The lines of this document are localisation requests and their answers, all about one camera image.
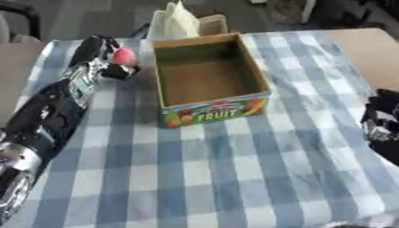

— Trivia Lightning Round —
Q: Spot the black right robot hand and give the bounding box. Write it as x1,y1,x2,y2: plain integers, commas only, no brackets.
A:
360,88,399,167

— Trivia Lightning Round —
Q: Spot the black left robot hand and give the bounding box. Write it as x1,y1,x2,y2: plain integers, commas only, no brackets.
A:
69,35,141,81

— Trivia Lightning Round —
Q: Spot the pink round toy fruit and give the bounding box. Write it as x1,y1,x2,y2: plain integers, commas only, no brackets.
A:
110,47,139,68

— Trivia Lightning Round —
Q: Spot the tan cardboard box printed front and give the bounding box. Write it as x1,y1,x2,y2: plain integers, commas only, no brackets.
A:
150,32,273,129

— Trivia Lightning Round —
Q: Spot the black chair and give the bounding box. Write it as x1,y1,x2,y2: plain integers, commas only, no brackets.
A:
0,2,44,43

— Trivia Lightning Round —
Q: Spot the white paper bag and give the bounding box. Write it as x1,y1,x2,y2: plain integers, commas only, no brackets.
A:
144,0,201,42

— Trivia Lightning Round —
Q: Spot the tan cardboard piece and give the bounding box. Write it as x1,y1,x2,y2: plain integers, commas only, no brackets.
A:
196,13,231,37

